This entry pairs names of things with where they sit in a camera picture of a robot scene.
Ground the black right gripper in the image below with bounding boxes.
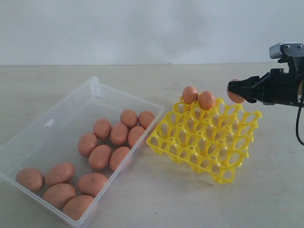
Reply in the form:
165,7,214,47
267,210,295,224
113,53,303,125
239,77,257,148
228,68,304,106

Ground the brown egg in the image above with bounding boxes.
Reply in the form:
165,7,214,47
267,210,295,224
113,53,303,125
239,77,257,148
110,123,128,146
45,162,75,186
109,146,130,171
15,168,45,192
182,86,199,104
120,109,138,128
127,125,145,148
198,91,216,110
138,111,155,129
93,118,112,140
227,85,245,104
77,172,108,197
88,144,112,170
77,132,98,157
42,183,77,209

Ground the yellow plastic egg tray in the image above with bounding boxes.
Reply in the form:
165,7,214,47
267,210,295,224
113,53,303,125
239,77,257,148
146,98,262,184

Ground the clear plastic storage box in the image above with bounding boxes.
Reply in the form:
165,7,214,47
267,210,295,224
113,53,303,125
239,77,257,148
0,76,164,228

